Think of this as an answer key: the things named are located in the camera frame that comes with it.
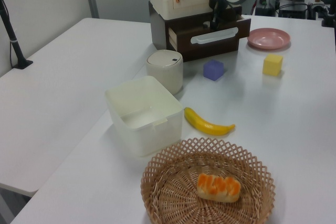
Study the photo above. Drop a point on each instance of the purple foam cube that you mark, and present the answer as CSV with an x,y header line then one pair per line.
x,y
213,70

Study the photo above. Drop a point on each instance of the yellow toy banana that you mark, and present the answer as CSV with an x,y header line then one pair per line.
x,y
204,127

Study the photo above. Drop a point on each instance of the woven wicker basket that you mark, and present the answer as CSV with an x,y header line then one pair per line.
x,y
173,197

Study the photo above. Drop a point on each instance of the cream plastic open box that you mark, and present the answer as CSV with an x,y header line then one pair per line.
x,y
141,132

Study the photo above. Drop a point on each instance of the orange glazed toy bread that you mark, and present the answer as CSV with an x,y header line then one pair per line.
x,y
218,188

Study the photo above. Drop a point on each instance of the pink plastic plate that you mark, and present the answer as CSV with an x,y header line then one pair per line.
x,y
269,38

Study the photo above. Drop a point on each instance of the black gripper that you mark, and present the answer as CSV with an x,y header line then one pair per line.
x,y
215,6

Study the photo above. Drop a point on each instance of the dark brown drawer cabinet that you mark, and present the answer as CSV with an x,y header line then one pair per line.
x,y
157,32

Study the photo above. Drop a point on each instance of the black electronic equipment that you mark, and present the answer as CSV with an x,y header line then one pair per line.
x,y
265,11

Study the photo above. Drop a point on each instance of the black pole stand with base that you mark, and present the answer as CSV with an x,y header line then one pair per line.
x,y
15,48

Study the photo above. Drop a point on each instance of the small beige lidded bin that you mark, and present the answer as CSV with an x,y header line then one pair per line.
x,y
164,72

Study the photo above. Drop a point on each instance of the yellow foam cube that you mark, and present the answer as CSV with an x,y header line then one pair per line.
x,y
272,64

